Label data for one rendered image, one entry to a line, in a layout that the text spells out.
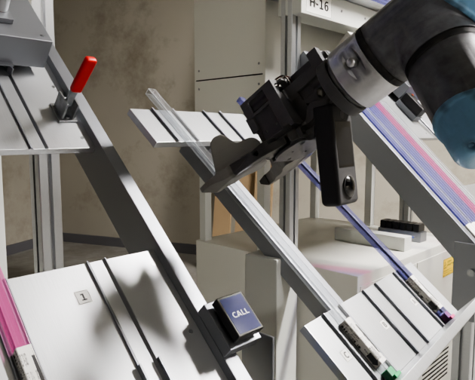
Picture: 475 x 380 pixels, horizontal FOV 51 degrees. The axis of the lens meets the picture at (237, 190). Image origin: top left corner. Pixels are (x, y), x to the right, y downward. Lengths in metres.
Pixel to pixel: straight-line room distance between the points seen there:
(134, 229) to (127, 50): 3.80
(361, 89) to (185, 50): 3.63
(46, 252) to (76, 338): 0.45
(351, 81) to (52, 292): 0.37
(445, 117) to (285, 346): 0.46
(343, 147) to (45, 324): 0.36
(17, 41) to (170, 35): 3.47
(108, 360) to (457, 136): 0.38
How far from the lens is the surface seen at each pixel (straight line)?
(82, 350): 0.53
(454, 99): 0.47
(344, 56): 0.54
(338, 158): 0.57
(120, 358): 0.54
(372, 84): 0.54
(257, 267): 0.76
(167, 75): 4.18
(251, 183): 3.48
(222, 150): 0.60
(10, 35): 0.77
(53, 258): 0.98
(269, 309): 0.77
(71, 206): 4.79
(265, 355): 0.62
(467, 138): 0.46
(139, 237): 0.65
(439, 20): 0.51
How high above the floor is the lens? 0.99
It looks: 7 degrees down
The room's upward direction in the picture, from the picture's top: straight up
